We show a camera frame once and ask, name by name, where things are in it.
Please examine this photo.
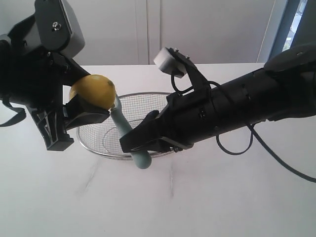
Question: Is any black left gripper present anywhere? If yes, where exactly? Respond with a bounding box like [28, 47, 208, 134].
[0, 14, 110, 151]

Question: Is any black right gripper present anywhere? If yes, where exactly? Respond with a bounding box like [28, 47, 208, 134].
[119, 86, 217, 153]

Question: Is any yellow lemon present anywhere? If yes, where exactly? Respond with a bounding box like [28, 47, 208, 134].
[69, 75, 116, 110]

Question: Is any teal handled peeler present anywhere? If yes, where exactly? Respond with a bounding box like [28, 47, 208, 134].
[110, 95, 153, 170]

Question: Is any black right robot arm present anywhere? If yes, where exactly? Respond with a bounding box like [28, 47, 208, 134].
[119, 44, 316, 182]

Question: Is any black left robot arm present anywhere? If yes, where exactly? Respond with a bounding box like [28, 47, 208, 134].
[0, 15, 110, 151]

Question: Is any oval steel mesh basket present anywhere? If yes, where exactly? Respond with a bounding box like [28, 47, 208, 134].
[77, 92, 170, 161]

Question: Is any black right camera cable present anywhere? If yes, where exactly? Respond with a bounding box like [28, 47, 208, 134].
[170, 73, 220, 96]

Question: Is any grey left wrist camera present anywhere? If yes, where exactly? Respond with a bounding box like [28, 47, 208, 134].
[34, 0, 85, 59]

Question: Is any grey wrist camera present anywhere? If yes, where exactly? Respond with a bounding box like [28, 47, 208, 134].
[34, 0, 85, 59]
[154, 47, 187, 78]

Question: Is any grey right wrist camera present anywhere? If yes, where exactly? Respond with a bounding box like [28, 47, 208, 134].
[154, 47, 187, 78]

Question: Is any dark window frame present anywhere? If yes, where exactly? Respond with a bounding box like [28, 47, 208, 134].
[268, 0, 316, 59]

